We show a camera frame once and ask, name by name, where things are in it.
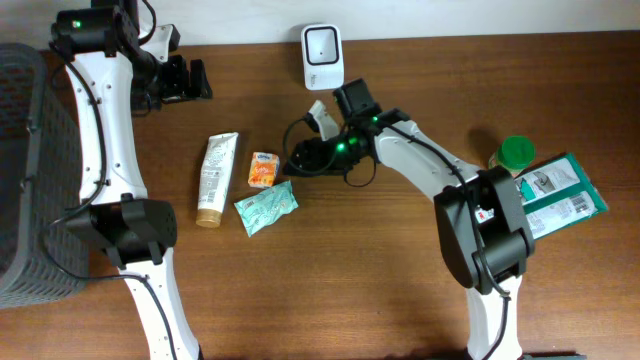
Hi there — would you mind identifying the white cream tube gold cap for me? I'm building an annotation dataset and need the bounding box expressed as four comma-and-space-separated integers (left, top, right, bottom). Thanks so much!
196, 132, 239, 228

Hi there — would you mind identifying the white barcode scanner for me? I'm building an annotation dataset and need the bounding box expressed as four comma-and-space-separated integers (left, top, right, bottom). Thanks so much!
300, 24, 345, 91

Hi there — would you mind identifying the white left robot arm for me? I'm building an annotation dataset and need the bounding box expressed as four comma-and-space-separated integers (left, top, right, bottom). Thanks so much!
50, 1, 213, 359

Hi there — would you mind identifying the mint green tissue pack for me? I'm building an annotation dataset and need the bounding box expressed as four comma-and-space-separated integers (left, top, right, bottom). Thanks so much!
234, 181, 298, 237

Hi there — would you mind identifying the green wipes pack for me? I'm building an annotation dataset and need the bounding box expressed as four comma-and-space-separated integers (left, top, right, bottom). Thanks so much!
514, 153, 609, 240

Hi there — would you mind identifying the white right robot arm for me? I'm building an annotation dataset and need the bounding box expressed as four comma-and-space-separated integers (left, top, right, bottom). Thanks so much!
284, 79, 535, 359

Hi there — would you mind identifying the green lid jar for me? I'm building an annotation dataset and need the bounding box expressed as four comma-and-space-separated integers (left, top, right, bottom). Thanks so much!
488, 136, 536, 177

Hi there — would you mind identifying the grey plastic mesh basket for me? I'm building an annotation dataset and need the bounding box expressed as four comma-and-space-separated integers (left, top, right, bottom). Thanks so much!
1, 43, 89, 309

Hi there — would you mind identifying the orange Kleenex tissue pack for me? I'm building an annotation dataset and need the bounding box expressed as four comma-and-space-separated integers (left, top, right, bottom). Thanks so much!
248, 152, 280, 188

